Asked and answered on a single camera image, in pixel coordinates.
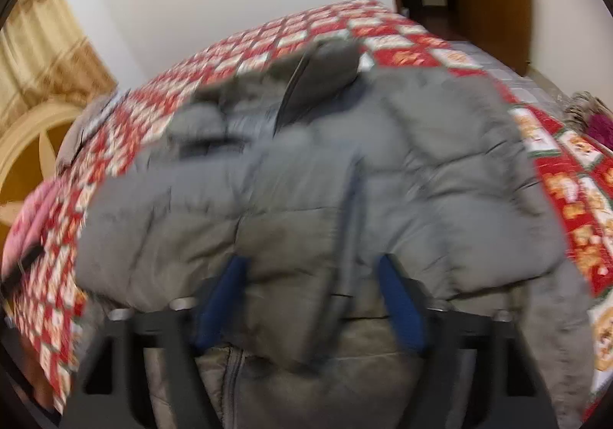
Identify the beige patterned curtain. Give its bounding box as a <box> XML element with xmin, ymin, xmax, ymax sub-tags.
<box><xmin>0</xmin><ymin>0</ymin><xmax>118</xmax><ymax>133</ymax></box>

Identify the cream arched headboard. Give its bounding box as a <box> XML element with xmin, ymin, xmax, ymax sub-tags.
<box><xmin>0</xmin><ymin>101</ymin><xmax>89</xmax><ymax>243</ymax></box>

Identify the beige patterned cloth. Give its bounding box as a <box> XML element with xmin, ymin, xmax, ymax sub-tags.
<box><xmin>562</xmin><ymin>91</ymin><xmax>610</xmax><ymax>133</ymax></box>

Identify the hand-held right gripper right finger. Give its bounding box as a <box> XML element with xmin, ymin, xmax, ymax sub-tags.
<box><xmin>376</xmin><ymin>253</ymin><xmax>559</xmax><ymax>429</ymax></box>

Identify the pink cloth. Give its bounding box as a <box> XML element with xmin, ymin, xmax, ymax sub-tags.
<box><xmin>2</xmin><ymin>180</ymin><xmax>54</xmax><ymax>277</ymax></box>

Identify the grey cloth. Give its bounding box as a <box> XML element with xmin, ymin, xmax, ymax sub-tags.
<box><xmin>55</xmin><ymin>93</ymin><xmax>120</xmax><ymax>171</ymax></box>

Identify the magenta cloth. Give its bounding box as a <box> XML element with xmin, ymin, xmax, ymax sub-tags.
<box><xmin>587</xmin><ymin>113</ymin><xmax>613</xmax><ymax>149</ymax></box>

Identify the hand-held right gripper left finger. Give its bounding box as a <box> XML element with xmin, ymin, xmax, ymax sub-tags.
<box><xmin>60</xmin><ymin>254</ymin><xmax>254</xmax><ymax>429</ymax></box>

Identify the grey puffer jacket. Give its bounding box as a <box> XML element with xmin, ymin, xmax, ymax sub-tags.
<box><xmin>74</xmin><ymin>39</ymin><xmax>597</xmax><ymax>429</ymax></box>

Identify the red printed bedspread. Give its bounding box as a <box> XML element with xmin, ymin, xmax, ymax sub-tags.
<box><xmin>2</xmin><ymin>0</ymin><xmax>613</xmax><ymax>415</ymax></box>

